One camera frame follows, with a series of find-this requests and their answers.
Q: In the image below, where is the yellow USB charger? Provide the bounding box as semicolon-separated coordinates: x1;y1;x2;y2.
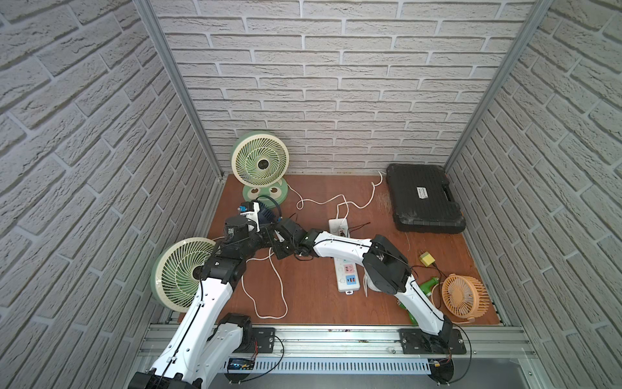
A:
419;252;436;267

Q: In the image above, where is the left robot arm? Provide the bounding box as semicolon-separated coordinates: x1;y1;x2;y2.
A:
128;204;264;388

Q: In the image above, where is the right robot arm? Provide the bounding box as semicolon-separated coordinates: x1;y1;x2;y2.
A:
262;218;453;343

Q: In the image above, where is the navy blue small fan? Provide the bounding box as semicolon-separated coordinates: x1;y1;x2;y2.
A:
256;194;283;225

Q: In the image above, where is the green fan at left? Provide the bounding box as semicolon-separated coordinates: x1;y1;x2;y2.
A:
150;238;215;313

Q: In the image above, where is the green fan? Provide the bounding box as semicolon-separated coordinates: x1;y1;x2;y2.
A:
230;131;290;208
150;238;215;313

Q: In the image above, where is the white power strip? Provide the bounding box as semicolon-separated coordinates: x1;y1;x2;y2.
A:
328;218;361;295

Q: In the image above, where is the green fan at back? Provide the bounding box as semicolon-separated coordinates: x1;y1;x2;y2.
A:
230;131;290;208

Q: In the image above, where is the white small desk fan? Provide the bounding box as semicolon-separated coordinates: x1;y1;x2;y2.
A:
364;273;381;297

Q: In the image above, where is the orange small fan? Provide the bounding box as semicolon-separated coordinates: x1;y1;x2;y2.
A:
442;274;491;322

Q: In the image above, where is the black tool case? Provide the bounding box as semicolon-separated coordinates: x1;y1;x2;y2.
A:
386;163;467;234

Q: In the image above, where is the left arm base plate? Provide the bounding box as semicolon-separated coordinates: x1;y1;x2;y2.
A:
233;327;275;354

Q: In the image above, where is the aluminium front rail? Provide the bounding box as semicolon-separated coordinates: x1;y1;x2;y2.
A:
253;324;536;359

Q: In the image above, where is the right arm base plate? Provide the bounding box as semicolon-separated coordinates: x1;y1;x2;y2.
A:
398;328;467;355

